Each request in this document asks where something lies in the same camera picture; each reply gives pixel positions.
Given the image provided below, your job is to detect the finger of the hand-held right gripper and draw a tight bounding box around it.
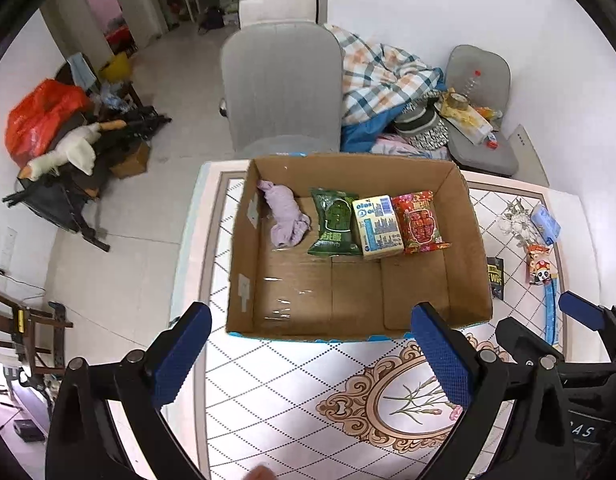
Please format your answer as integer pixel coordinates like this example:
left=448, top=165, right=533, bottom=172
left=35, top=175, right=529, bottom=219
left=558, top=290, right=616, bottom=347
left=494, top=316, right=564, bottom=367

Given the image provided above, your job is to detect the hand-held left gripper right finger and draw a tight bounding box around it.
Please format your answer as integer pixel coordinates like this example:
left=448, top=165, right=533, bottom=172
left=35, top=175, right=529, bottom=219
left=410, top=301, right=573, bottom=480

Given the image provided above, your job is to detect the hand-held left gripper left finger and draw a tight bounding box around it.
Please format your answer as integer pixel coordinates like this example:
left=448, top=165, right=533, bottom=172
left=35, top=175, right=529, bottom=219
left=44, top=301, right=212, bottom=480

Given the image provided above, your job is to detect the blue panda strip toy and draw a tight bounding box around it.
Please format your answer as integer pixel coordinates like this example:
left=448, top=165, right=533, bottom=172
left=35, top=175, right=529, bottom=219
left=532, top=267, right=564, bottom=348

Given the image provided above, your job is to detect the small black packet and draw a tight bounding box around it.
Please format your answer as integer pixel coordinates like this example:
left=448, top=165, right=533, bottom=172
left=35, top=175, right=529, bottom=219
left=486, top=256, right=505, bottom=302

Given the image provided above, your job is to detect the panda-print snack packet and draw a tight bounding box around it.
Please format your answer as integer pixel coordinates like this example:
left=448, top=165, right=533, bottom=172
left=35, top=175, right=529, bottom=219
left=525, top=244, right=556, bottom=286

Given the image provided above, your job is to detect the blue tissue pack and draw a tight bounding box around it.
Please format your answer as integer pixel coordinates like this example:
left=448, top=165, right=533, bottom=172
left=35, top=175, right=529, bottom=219
left=530, top=204, right=562, bottom=246

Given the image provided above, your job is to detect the red snack packet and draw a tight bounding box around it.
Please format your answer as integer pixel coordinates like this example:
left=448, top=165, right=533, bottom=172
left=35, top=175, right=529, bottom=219
left=390, top=191, right=451, bottom=255

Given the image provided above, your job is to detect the cream and blue packet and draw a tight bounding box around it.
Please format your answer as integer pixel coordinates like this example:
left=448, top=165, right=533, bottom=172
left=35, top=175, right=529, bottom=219
left=352, top=195, right=405, bottom=261

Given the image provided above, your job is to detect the wooden chair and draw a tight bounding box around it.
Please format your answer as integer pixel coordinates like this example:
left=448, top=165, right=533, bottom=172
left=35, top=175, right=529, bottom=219
left=0, top=285, right=74, bottom=386

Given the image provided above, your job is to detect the black device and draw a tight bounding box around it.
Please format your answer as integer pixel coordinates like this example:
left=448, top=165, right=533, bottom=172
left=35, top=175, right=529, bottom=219
left=13, top=420, right=46, bottom=443

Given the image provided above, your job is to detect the green snack packet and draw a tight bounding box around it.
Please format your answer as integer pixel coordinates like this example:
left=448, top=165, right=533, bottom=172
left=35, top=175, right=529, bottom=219
left=308, top=187, right=363, bottom=257

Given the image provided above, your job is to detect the purple cloth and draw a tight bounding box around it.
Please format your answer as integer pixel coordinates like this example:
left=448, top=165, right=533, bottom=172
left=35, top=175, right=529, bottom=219
left=257, top=180, right=313, bottom=249

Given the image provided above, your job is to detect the black folding stand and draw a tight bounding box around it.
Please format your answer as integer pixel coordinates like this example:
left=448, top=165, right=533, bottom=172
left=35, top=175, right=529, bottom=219
left=3, top=170, right=111, bottom=253

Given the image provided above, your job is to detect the small cardboard box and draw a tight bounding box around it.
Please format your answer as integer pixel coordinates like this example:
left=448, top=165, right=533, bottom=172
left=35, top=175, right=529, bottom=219
left=110, top=140, right=151, bottom=179

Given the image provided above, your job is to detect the yellow and white packet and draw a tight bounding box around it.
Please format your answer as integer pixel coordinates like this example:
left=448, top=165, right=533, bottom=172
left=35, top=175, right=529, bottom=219
left=440, top=102, right=493, bottom=145

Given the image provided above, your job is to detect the pink cloth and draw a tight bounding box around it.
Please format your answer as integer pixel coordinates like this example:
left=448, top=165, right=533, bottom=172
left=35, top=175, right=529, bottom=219
left=370, top=135, right=433, bottom=159

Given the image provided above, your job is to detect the white goose plush toy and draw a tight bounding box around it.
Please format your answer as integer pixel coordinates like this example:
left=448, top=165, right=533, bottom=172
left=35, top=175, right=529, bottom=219
left=18, top=120, right=126, bottom=182

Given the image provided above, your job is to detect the blue cloth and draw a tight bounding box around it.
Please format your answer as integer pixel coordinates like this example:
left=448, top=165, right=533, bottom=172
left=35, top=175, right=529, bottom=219
left=340, top=105, right=406, bottom=153

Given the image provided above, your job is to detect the black tripod pile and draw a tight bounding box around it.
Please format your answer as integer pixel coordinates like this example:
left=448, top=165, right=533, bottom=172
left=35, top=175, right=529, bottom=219
left=95, top=105, right=172, bottom=147

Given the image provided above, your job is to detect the striped knit hat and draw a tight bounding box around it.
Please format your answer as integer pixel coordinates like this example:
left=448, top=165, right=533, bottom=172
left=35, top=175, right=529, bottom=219
left=393, top=107, right=449, bottom=138

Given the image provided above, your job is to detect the clear plastic bottle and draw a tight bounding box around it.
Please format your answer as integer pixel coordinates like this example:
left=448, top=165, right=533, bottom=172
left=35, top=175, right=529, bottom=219
left=465, top=67, right=483, bottom=100

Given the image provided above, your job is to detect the grey cushioned chair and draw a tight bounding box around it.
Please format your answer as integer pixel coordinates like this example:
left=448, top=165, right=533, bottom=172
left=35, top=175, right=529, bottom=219
left=445, top=45, right=519, bottom=177

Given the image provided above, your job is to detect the red plastic bag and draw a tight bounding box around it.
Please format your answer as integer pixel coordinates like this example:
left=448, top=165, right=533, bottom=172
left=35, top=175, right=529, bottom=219
left=5, top=78, right=91, bottom=168

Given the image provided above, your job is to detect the grey office chair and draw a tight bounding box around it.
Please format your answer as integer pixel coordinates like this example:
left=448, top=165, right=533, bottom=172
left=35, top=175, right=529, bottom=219
left=219, top=24, right=345, bottom=158

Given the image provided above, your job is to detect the plaid blanket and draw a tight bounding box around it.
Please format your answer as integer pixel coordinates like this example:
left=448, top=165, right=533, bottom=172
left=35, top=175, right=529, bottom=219
left=324, top=22, right=446, bottom=128

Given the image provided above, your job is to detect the yellow bag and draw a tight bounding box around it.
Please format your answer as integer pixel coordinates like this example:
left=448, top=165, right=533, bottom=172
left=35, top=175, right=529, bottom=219
left=98, top=52, right=134, bottom=81

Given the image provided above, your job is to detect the black bag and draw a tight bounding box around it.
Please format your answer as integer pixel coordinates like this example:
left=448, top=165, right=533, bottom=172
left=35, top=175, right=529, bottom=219
left=199, top=6, right=226, bottom=32

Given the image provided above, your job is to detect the white chair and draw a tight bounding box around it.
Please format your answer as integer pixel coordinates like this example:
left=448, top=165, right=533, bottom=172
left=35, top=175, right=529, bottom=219
left=238, top=0, right=319, bottom=28

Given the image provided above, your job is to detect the white wall socket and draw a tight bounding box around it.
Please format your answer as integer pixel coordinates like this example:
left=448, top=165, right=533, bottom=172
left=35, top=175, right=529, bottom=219
left=0, top=227, right=19, bottom=273

